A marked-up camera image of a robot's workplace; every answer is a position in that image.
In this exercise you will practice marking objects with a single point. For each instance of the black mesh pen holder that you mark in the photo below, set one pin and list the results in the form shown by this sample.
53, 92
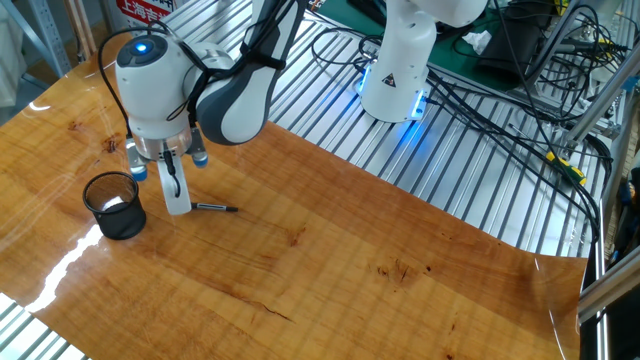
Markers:
117, 215

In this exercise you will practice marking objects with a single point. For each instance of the green cutting mat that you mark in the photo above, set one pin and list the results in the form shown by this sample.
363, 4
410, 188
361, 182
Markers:
442, 62

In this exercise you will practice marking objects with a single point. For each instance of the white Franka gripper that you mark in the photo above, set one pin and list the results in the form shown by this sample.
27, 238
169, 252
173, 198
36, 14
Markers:
175, 192

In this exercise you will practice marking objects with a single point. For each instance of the red and white sign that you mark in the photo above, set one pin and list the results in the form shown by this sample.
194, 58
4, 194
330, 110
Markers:
142, 12

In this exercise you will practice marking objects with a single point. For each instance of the yellow green screwdriver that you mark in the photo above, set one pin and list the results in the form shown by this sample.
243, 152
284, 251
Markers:
567, 170

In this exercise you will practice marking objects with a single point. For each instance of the black pouch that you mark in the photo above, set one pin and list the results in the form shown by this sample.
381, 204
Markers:
510, 50

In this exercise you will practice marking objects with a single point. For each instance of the aluminium profile bar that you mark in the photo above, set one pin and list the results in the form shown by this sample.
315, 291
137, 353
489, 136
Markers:
610, 287
605, 100

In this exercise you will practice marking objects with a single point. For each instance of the wood-grain table mat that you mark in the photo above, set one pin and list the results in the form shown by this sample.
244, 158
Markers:
300, 260

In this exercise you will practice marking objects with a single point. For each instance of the black and grey pen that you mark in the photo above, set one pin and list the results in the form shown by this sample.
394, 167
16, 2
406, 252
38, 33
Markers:
215, 207

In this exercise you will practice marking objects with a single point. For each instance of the silver wrist-mounted camera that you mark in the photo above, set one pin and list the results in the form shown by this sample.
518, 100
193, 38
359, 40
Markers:
137, 165

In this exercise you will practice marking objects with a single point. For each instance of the wooden stick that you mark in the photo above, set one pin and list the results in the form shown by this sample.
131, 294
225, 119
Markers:
89, 30
77, 30

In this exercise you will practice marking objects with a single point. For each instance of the grey perforated metal shelf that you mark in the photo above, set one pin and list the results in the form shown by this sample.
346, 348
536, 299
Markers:
50, 35

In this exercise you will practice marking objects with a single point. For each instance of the white crumpled tissue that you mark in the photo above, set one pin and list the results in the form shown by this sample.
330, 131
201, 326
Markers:
477, 41

